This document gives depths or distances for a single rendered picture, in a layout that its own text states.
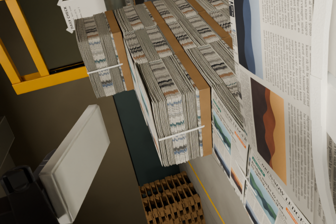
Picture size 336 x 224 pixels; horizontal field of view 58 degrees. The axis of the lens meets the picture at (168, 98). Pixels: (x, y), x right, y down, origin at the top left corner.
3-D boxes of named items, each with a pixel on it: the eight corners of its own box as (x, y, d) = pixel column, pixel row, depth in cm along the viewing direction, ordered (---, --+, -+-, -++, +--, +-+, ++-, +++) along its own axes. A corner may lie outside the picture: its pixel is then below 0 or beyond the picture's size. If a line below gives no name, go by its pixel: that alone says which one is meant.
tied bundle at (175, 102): (214, 154, 135) (164, 170, 132) (191, 113, 158) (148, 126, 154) (212, 87, 111) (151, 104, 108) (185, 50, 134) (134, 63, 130)
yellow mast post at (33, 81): (252, 33, 245) (17, 95, 216) (247, 29, 252) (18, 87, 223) (253, 23, 239) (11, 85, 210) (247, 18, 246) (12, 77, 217)
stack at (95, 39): (296, 46, 193) (96, 101, 173) (271, 26, 215) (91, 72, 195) (308, -14, 168) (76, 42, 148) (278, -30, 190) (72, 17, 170)
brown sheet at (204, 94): (212, 154, 135) (203, 157, 134) (190, 114, 157) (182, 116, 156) (210, 87, 111) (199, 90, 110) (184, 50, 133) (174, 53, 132)
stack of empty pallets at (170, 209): (190, 196, 837) (145, 211, 817) (185, 169, 809) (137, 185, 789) (206, 226, 720) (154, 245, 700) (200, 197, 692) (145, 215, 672)
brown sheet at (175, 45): (188, 111, 159) (180, 113, 158) (172, 79, 180) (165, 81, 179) (184, 50, 133) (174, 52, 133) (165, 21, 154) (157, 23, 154)
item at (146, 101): (164, 165, 131) (161, 166, 131) (148, 123, 153) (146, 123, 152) (151, 101, 108) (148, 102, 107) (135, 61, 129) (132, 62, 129)
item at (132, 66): (148, 126, 156) (146, 126, 156) (136, 92, 177) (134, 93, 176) (136, 68, 131) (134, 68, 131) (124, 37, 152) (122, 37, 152)
